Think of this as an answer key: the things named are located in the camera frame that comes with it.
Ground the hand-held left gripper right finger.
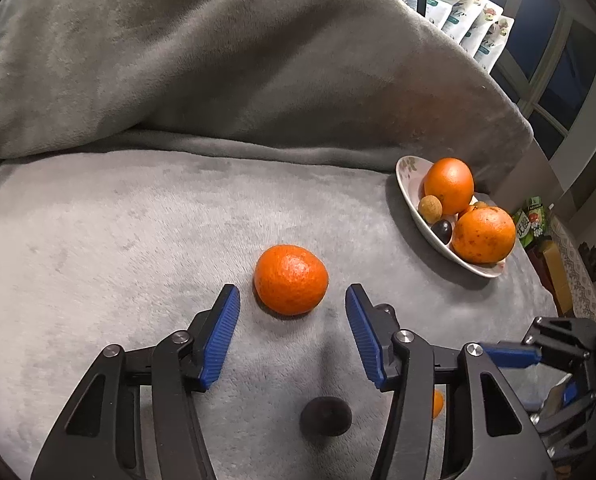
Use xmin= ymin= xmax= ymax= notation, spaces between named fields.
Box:
xmin=345 ymin=284 xmax=559 ymax=480

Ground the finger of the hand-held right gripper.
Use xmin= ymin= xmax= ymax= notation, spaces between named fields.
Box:
xmin=527 ymin=374 xmax=596 ymax=461
xmin=479 ymin=316 xmax=596 ymax=376

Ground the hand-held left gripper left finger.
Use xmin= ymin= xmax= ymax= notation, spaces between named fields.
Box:
xmin=30 ymin=284 xmax=241 ymax=480

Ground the large spotted orange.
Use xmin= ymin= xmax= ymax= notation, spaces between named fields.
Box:
xmin=451 ymin=206 xmax=517 ymax=264

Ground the dark purple plum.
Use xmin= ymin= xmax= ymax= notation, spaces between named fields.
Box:
xmin=299 ymin=396 xmax=353 ymax=437
xmin=431 ymin=219 xmax=454 ymax=246

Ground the brown longan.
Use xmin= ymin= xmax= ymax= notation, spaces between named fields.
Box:
xmin=418 ymin=195 xmax=443 ymax=223

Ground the white floral plate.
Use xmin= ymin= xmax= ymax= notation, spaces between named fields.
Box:
xmin=395 ymin=155 xmax=521 ymax=279

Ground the large smooth orange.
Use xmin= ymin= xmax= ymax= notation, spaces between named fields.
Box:
xmin=423 ymin=157 xmax=475 ymax=216

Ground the yellow box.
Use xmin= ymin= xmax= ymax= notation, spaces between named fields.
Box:
xmin=540 ymin=240 xmax=574 ymax=316

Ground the beige patterned cloth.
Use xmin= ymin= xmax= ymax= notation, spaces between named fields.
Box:
xmin=548 ymin=215 xmax=596 ymax=321

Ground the green snack packet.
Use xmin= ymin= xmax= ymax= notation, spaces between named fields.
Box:
xmin=510 ymin=196 xmax=549 ymax=248

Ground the grey fleece blanket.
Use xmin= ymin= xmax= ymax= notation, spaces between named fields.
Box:
xmin=0 ymin=0 xmax=559 ymax=480

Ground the window frame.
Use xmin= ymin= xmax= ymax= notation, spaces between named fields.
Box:
xmin=488 ymin=0 xmax=596 ymax=201

